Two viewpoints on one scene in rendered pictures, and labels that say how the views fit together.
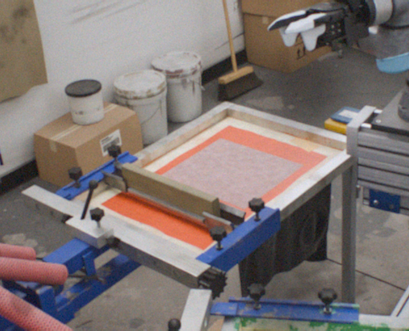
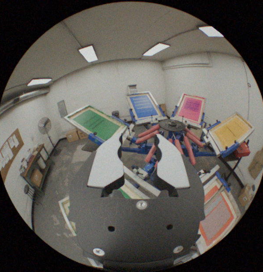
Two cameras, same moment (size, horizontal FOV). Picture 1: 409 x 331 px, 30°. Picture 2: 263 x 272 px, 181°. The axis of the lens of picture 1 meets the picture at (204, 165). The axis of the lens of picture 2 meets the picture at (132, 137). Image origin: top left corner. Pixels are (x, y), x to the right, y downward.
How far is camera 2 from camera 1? 152 cm
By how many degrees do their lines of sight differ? 101
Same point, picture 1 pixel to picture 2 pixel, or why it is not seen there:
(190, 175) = (220, 208)
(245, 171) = (216, 223)
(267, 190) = (204, 229)
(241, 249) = not seen: hidden behind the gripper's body
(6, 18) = (260, 163)
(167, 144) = (231, 200)
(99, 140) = (245, 196)
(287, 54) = not seen: outside the picture
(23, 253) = (192, 160)
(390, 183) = not seen: hidden behind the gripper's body
